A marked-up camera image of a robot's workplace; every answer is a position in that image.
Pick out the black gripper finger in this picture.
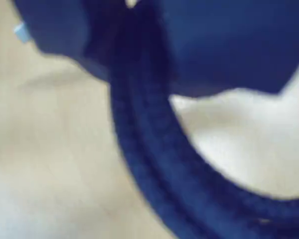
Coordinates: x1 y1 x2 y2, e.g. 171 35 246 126
161 0 299 98
12 0 127 84

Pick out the black charging cable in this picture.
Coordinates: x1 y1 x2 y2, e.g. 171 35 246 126
107 7 299 239

